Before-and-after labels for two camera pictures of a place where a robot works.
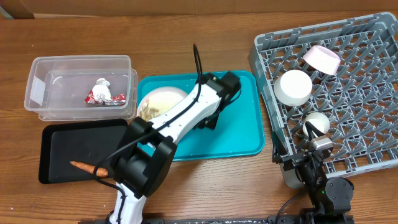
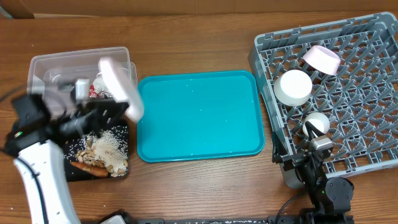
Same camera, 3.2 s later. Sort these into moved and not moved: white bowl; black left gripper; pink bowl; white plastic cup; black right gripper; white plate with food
Moved: white plate with food; black left gripper
Not moved: pink bowl; white plastic cup; white bowl; black right gripper
